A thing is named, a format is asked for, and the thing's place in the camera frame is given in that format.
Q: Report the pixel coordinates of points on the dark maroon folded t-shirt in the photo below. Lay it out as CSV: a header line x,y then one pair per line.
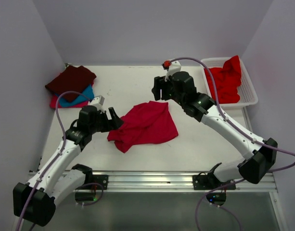
x,y
71,79

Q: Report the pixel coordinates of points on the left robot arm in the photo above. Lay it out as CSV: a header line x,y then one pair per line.
x,y
37,199

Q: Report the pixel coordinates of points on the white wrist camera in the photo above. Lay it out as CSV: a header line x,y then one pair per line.
x,y
171,67
97,102

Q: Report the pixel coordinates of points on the white plastic basket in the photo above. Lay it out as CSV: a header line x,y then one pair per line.
x,y
246,90

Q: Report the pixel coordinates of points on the crimson t-shirt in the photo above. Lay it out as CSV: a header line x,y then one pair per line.
x,y
145,123

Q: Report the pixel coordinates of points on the blue folded t-shirt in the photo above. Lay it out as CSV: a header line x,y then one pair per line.
x,y
88,92

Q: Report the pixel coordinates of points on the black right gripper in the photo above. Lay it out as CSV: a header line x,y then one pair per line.
x,y
160,83

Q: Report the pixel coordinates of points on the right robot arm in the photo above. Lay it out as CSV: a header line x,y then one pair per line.
x,y
258,154

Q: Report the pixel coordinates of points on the bright red t-shirt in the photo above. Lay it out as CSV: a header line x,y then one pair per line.
x,y
227,79

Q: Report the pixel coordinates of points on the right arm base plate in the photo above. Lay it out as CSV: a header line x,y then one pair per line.
x,y
206,181

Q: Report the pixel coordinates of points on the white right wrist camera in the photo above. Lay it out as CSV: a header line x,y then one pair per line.
x,y
171,67

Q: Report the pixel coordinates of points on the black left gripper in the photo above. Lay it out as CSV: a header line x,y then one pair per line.
x,y
115,122

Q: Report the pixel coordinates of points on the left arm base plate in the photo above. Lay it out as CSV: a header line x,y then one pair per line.
x,y
101,179

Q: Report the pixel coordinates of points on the pink folded t-shirt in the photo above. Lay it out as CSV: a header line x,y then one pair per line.
x,y
79,102

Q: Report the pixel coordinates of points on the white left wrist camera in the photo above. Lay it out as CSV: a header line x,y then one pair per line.
x,y
97,102

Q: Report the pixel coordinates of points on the aluminium mounting rail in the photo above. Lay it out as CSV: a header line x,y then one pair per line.
x,y
159,167

